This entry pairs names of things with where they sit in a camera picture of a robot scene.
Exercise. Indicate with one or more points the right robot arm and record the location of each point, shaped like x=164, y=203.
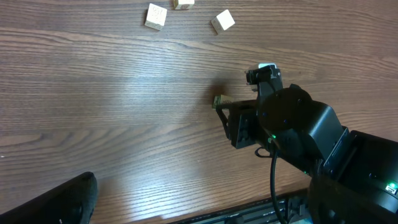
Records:
x=353, y=174

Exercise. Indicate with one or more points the plain block green side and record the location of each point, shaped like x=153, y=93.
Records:
x=183, y=4

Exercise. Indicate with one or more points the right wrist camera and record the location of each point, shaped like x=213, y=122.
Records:
x=265, y=79

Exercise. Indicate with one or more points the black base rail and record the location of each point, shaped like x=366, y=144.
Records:
x=292, y=206

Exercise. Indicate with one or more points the plain block blue side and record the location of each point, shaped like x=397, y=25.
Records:
x=156, y=17

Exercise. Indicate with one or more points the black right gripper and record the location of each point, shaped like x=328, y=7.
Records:
x=240, y=123

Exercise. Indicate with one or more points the plain block yellow side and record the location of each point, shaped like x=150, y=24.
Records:
x=222, y=21

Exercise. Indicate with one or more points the green framed wooden block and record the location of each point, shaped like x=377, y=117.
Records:
x=221, y=99

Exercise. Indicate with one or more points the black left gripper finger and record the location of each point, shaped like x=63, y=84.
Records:
x=71, y=202

